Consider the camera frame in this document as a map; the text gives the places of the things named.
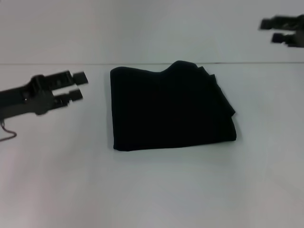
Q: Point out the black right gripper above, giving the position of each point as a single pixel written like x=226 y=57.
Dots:
x=295 y=31

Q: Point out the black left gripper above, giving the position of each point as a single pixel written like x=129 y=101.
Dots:
x=28 y=97

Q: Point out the black shirt with FREE print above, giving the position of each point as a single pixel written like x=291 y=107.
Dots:
x=171 y=109

